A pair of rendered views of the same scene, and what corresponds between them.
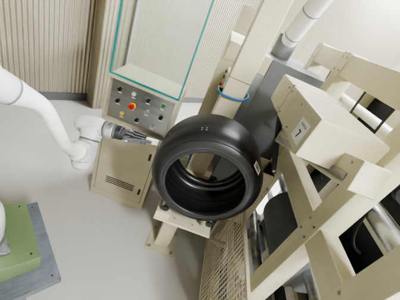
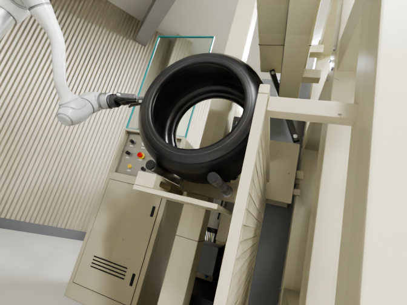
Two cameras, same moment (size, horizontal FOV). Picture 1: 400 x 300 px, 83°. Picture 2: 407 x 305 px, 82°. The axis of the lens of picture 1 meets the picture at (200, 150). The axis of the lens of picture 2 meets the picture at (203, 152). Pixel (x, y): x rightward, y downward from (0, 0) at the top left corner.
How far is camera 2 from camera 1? 1.31 m
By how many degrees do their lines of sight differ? 52
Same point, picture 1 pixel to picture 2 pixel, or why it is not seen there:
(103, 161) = (96, 231)
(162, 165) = (148, 93)
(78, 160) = (65, 103)
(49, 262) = not seen: outside the picture
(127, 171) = (122, 241)
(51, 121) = (57, 48)
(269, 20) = (240, 29)
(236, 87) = not seen: hidden behind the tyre
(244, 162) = (233, 60)
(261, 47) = (239, 44)
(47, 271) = not seen: outside the picture
